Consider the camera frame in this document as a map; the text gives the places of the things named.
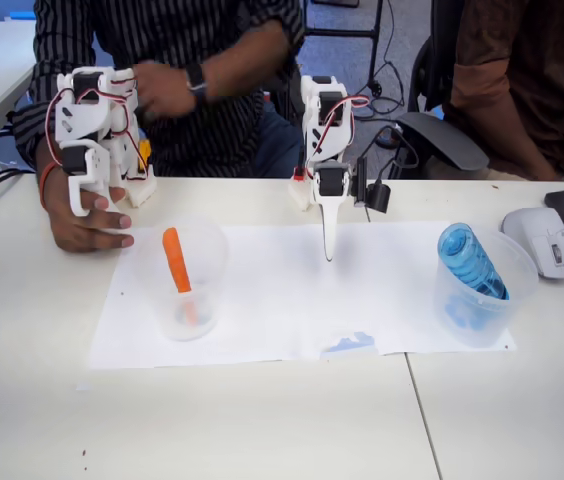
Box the orange carrot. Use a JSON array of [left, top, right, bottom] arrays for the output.
[[162, 226, 199, 327]]

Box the white leader robot arm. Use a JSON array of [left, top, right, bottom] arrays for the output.
[[46, 65, 159, 218]]

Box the striped-shirt person right forearm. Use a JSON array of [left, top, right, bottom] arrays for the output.
[[35, 133, 71, 217]]

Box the striped-shirt person left forearm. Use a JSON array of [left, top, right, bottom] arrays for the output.
[[201, 22, 289, 99]]

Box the blue plastic bottle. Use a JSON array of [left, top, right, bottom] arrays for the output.
[[436, 223, 512, 331]]

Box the striped-shirt person left hand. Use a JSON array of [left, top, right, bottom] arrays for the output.
[[133, 61, 199, 122]]

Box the striped-shirt person right hand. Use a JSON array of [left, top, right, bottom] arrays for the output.
[[48, 186, 136, 254]]

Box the white paper sheet blue stain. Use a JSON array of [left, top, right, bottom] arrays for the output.
[[306, 219, 518, 358]]

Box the black office chair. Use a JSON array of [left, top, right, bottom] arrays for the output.
[[391, 34, 491, 180]]

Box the tall clear plastic cup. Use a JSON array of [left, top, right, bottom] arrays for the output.
[[134, 219, 231, 343]]

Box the striped-shirt person body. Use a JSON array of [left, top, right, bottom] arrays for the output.
[[11, 0, 309, 179]]

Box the black wheeled metal stand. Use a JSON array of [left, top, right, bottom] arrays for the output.
[[306, 0, 388, 97]]

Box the striped-shirt person wristwatch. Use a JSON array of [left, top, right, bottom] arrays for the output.
[[185, 61, 210, 99]]

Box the yellow table clamp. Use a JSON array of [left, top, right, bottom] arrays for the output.
[[137, 139, 155, 170]]

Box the wide clear plastic cup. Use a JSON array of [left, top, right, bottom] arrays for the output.
[[431, 227, 540, 349]]

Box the white computer mouse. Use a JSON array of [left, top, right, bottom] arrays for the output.
[[500, 206, 564, 281]]

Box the plain white paper sheet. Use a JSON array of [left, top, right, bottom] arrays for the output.
[[86, 224, 323, 371]]

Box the brown-shirt person body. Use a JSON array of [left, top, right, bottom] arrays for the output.
[[441, 0, 564, 182]]

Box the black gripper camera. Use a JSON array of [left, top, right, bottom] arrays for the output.
[[353, 157, 392, 214]]

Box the black camera cable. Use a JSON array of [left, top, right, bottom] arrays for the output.
[[361, 126, 404, 197]]

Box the black floor cable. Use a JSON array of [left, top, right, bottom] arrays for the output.
[[361, 0, 409, 122]]

